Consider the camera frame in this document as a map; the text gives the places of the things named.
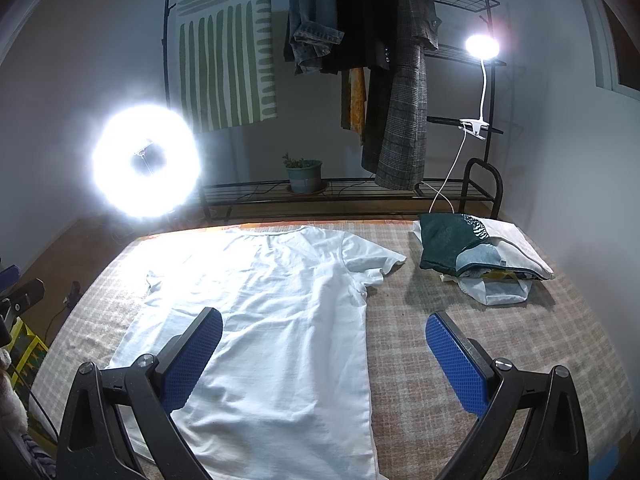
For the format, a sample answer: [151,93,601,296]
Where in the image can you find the white t-shirt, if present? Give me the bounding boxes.
[111,226,404,479]

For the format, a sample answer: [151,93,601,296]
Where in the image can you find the black metal clothes rack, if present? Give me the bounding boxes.
[160,0,508,224]

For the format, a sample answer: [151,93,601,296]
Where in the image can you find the plaid beige bed cover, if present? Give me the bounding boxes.
[35,221,637,479]

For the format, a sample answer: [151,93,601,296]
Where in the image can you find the light blue folded garment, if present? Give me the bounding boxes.
[456,244,533,307]

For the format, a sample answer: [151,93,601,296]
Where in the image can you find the white folded garment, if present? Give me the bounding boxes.
[476,217,554,280]

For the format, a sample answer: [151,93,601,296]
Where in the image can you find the dark green folded garment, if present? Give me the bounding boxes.
[419,214,489,275]

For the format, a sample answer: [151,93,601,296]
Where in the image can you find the yellow crate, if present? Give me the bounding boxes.
[6,318,49,387]

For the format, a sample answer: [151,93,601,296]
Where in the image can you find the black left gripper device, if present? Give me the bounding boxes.
[0,264,46,347]

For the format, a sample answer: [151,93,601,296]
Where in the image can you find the grey plaid coat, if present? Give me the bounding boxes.
[361,0,442,191]

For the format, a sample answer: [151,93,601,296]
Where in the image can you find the green potted plant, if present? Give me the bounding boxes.
[283,153,322,194]

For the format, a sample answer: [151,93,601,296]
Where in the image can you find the orange patterned scarf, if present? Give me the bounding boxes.
[341,67,367,134]

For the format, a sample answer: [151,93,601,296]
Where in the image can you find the white clip-on desk lamp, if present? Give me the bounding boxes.
[458,32,501,140]

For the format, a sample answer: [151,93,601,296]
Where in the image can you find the green striped white cloth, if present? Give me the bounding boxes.
[175,0,278,133]

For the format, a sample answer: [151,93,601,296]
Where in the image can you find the blue denim jacket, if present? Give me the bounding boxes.
[283,0,344,75]

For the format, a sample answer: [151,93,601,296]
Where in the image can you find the black hanging jacket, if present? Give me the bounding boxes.
[318,0,395,74]

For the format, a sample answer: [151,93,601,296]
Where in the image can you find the bright ring light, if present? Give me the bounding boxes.
[91,103,202,219]

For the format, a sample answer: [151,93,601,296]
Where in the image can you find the white lamp cable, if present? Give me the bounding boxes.
[416,127,474,215]

